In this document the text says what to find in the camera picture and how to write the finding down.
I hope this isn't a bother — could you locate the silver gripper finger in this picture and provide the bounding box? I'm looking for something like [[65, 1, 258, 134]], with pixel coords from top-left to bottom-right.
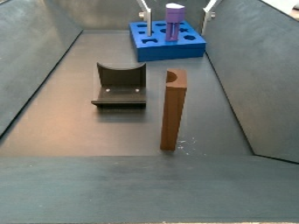
[[201, 0, 222, 35], [137, 0, 153, 31]]

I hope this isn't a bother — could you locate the brown arch block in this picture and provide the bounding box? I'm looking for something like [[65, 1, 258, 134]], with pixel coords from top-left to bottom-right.
[[161, 68, 187, 151]]

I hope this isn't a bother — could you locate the blue shape sorting board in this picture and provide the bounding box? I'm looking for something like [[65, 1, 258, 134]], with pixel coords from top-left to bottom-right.
[[129, 21, 207, 62]]

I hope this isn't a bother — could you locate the purple shaped peg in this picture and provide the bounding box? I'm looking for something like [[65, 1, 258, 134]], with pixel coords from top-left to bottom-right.
[[165, 3, 186, 41]]

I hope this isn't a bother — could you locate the black curved holder stand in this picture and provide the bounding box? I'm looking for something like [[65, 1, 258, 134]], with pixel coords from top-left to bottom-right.
[[91, 63, 147, 108]]

